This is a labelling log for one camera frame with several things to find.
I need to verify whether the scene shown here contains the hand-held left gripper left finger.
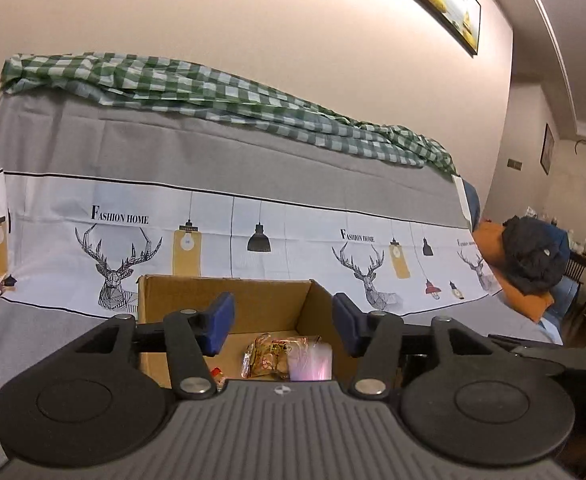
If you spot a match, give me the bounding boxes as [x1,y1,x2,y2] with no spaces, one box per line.
[70,292,236,402]

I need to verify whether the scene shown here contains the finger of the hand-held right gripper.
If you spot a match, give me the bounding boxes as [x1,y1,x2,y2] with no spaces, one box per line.
[488,334,566,357]

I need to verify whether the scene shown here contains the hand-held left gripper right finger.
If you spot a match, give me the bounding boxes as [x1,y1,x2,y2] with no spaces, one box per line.
[332,292,494,400]

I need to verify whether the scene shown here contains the brown cardboard box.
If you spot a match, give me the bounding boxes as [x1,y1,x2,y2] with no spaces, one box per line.
[137,274,404,392]

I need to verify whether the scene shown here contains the clear biscuit packet yellow label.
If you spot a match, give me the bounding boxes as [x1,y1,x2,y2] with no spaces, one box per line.
[242,334,294,381]

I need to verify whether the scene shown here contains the blue garment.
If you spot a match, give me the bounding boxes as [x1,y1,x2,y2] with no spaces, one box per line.
[543,222,586,322]

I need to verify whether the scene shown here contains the black clothes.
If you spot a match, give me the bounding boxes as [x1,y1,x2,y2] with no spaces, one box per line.
[502,215,567,295]

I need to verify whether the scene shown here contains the orange cushion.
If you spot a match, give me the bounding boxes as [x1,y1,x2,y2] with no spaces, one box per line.
[473,220,556,324]

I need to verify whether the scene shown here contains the grey printed sofa cover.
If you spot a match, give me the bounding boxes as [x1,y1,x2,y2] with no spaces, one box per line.
[0,91,564,476]

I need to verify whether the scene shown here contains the green checked cloth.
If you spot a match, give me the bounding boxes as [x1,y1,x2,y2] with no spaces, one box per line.
[0,51,458,177]

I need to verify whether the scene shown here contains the small framed wall picture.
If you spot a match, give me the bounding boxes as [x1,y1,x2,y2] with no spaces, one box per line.
[539,123,555,176]

